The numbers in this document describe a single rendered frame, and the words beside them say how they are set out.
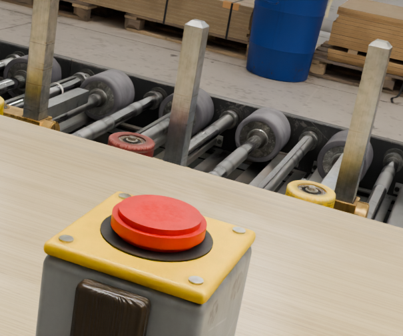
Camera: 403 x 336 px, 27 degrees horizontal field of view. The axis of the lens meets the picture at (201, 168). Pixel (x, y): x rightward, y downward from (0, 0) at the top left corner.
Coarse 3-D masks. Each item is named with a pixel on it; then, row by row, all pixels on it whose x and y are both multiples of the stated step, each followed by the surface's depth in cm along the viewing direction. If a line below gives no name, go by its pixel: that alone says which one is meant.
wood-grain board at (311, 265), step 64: (0, 128) 139; (0, 192) 115; (64, 192) 119; (128, 192) 123; (192, 192) 127; (256, 192) 131; (0, 256) 98; (256, 256) 109; (320, 256) 113; (384, 256) 116; (0, 320) 85; (256, 320) 94; (320, 320) 96; (384, 320) 99
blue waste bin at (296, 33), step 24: (264, 0) 576; (288, 0) 572; (312, 0) 574; (264, 24) 586; (288, 24) 578; (312, 24) 583; (264, 48) 589; (288, 48) 585; (312, 48) 596; (264, 72) 594; (288, 72) 592
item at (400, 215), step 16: (0, 80) 222; (64, 128) 194; (160, 144) 198; (208, 144) 201; (192, 160) 191; (272, 160) 197; (256, 176) 185; (320, 176) 192; (400, 192) 190; (400, 208) 180; (400, 224) 172
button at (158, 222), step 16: (128, 208) 35; (144, 208) 35; (160, 208) 35; (176, 208) 35; (192, 208) 36; (112, 224) 34; (128, 224) 34; (144, 224) 33; (160, 224) 34; (176, 224) 34; (192, 224) 34; (128, 240) 34; (144, 240) 33; (160, 240) 33; (176, 240) 33; (192, 240) 34
